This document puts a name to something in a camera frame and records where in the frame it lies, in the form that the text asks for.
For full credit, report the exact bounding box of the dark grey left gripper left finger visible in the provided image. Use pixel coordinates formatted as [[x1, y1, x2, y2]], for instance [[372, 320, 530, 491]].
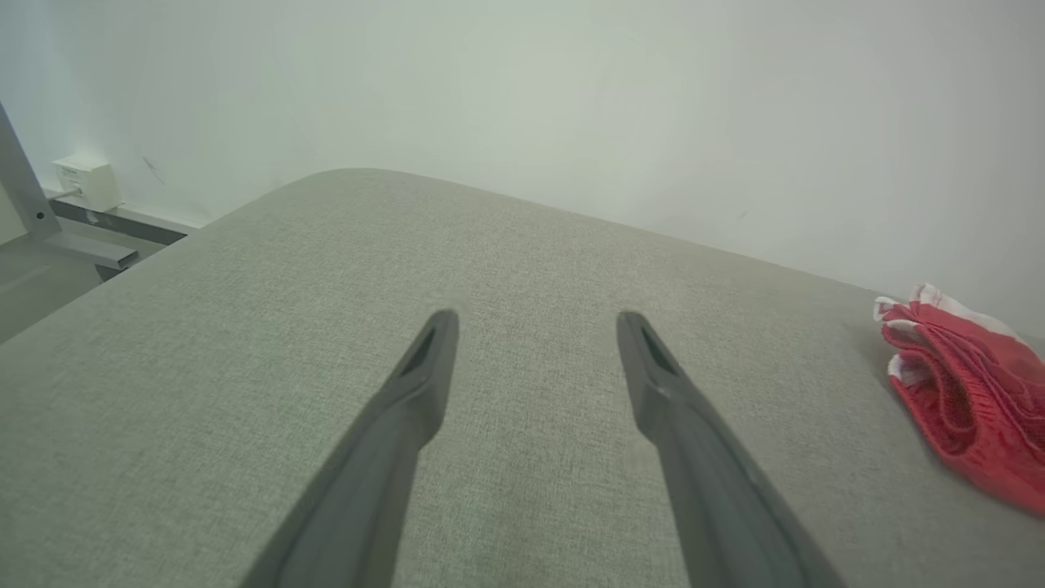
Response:
[[241, 310, 460, 588]]

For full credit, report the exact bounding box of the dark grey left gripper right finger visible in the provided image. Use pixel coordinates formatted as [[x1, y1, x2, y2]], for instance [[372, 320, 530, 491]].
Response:
[[616, 310, 846, 588]]

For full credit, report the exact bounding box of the red basketball jersey white trim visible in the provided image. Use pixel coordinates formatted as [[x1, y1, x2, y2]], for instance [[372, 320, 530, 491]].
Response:
[[872, 282, 1045, 517]]

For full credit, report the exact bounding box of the white wall baseboard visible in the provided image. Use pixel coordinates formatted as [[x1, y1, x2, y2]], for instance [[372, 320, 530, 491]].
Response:
[[45, 194, 197, 247]]

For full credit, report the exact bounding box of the white wall box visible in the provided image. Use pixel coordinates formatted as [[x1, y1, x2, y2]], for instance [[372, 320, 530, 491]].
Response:
[[52, 155, 123, 213]]

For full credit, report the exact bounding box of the grey metal frame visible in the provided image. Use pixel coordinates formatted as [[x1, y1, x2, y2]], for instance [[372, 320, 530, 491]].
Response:
[[0, 102, 140, 283]]

